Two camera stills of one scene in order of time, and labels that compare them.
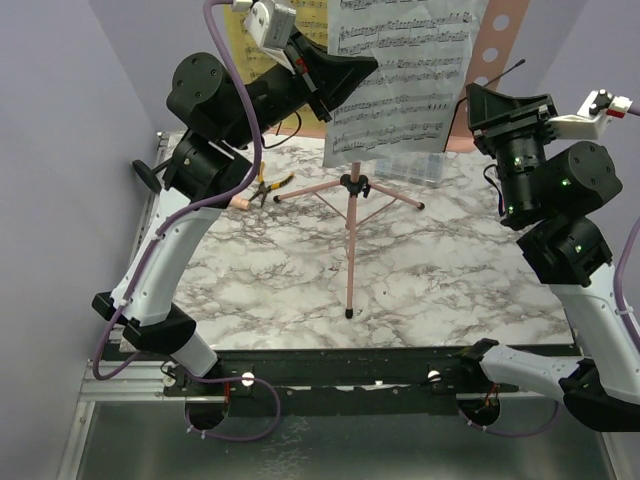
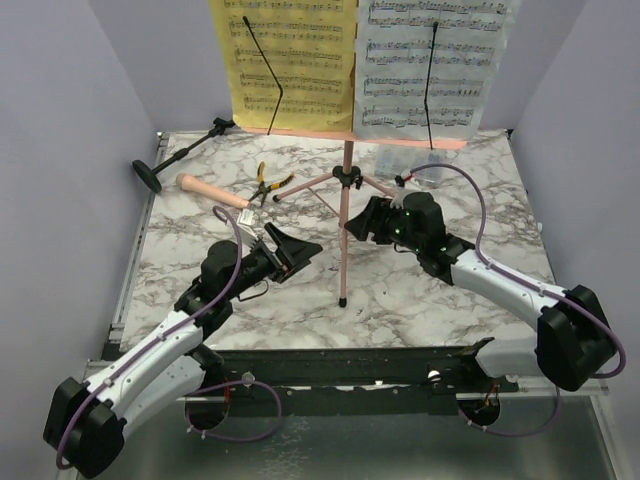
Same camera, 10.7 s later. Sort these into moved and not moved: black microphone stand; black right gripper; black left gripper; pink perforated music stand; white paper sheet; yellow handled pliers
Moved: white paper sheet; black right gripper; black left gripper; pink perforated music stand
Not moved: yellow handled pliers; black microphone stand
